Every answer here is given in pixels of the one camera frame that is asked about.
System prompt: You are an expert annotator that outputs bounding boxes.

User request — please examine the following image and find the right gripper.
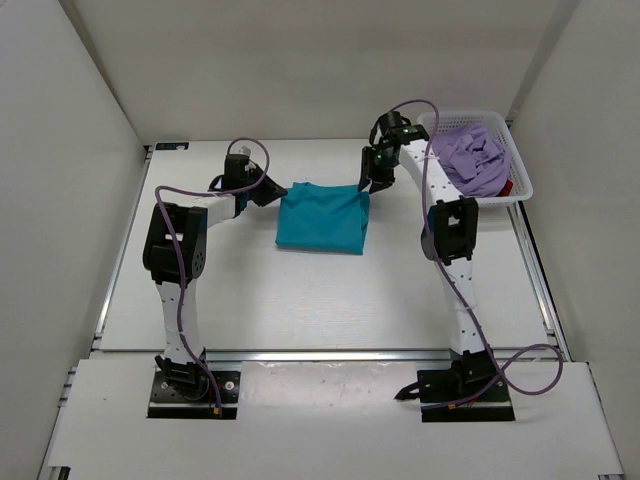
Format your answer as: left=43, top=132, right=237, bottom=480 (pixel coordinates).
left=362, top=147, right=403, bottom=194

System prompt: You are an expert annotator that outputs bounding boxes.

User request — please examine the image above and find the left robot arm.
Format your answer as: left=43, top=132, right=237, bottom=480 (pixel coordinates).
left=142, top=149, right=287, bottom=400

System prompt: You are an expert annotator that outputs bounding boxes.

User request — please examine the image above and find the purple t-shirt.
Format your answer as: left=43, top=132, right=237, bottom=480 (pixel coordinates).
left=432, top=123, right=513, bottom=198

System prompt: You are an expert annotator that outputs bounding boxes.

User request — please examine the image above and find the red t-shirt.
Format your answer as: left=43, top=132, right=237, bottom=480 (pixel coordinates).
left=498, top=179, right=513, bottom=197

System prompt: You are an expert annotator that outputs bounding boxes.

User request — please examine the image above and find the teal t-shirt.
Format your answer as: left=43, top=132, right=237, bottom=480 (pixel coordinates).
left=275, top=182, right=370, bottom=255

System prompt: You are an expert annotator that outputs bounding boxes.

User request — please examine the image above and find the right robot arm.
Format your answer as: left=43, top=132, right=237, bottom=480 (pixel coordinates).
left=358, top=110, right=492, bottom=400

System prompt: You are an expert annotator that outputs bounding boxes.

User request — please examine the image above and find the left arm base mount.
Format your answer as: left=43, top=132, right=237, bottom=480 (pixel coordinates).
left=147, top=355, right=241, bottom=420

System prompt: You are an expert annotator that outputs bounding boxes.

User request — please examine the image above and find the small dark label sticker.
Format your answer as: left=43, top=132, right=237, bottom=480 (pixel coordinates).
left=155, top=142, right=189, bottom=151

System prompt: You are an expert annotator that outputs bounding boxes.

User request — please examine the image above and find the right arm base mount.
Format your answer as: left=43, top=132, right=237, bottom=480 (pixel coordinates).
left=394, top=351, right=515, bottom=423

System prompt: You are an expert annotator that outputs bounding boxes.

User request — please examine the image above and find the white plastic basket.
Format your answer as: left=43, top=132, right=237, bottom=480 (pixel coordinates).
left=418, top=110, right=533, bottom=208

